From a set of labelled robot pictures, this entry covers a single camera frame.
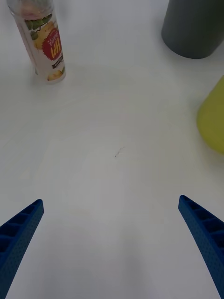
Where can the small plastic bottle red cap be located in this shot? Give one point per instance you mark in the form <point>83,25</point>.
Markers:
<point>44,46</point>

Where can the yellow-green plastic waste bin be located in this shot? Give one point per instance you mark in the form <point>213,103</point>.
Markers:
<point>213,121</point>

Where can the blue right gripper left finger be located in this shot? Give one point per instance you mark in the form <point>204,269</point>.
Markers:
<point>16,238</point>

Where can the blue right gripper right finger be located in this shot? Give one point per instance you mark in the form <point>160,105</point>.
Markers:
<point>207,231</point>

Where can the grey plastic waste bin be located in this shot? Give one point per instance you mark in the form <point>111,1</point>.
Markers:
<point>193,28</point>

